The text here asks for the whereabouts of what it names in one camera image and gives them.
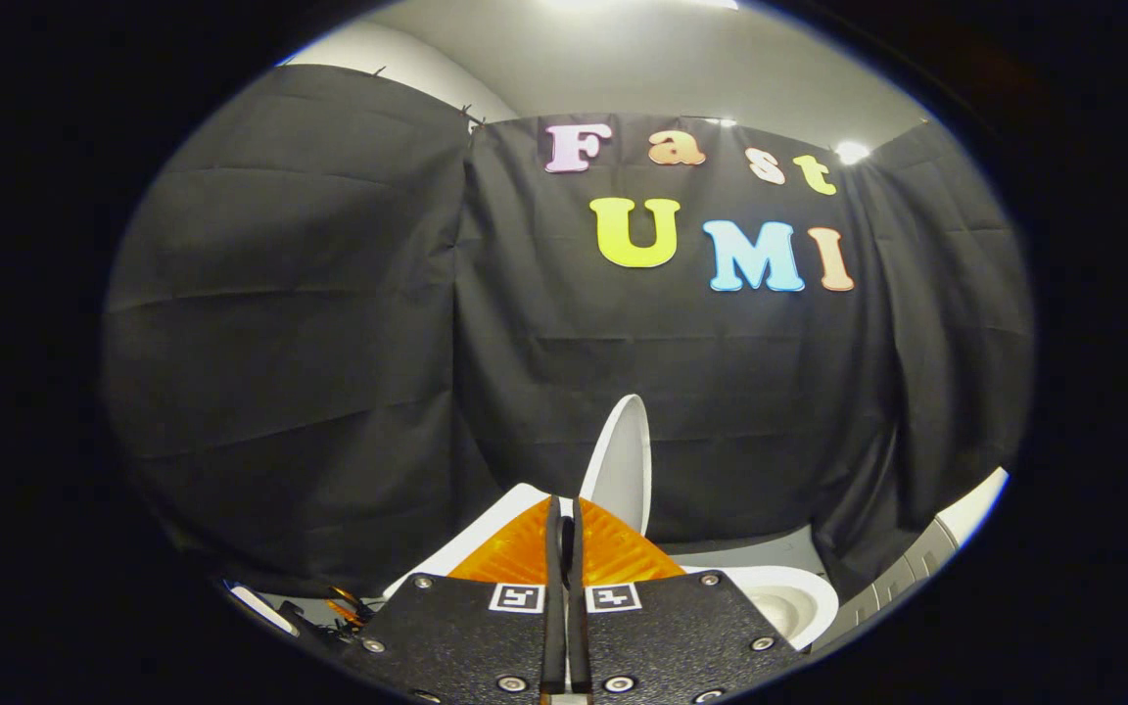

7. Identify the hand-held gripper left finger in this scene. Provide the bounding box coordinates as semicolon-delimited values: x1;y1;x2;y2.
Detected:
341;494;565;705

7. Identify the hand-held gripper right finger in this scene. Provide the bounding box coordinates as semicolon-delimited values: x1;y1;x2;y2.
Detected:
569;494;805;705

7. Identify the white toilet bowl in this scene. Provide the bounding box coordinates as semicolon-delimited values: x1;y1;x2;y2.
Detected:
681;565;839;652

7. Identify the grey ribbed partition panel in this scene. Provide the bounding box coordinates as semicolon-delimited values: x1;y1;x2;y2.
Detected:
812;519;959;654

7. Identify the black backdrop cloth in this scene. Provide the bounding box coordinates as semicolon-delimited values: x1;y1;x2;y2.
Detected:
102;64;1035;598

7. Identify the large ceiling light panel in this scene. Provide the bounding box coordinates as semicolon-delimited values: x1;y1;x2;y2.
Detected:
540;0;741;11

